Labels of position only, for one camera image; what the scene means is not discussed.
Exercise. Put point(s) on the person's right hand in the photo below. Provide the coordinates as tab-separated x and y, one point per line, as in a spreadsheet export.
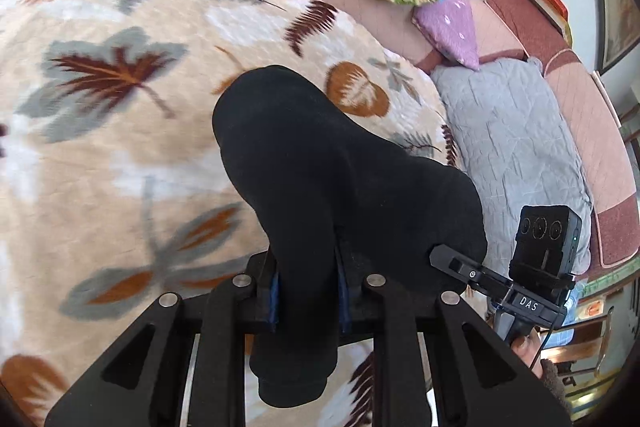
527	349

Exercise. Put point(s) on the person's right forearm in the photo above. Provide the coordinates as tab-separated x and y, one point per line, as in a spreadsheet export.
555	387

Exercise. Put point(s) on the purple dotted pillow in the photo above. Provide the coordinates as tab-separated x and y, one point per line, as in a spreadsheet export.
450	27

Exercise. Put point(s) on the framed wall picture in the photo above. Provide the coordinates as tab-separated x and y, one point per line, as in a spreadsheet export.
620	17

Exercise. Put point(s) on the grey quilted blanket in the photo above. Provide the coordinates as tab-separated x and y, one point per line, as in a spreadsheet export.
510	142

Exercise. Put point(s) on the wooden chair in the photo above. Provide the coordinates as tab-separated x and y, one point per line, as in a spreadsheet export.
585	349

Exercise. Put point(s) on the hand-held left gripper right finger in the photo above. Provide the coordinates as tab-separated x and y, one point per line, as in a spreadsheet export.
344	307

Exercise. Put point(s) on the beige leaf-print blanket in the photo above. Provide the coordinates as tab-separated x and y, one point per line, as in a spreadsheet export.
100	147

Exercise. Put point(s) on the black sock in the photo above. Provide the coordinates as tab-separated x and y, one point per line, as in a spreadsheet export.
300	157

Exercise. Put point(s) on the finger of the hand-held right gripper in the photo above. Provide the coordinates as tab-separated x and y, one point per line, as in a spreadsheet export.
467	273

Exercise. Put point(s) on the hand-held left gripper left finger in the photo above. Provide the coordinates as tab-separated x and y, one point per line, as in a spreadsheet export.
273	302

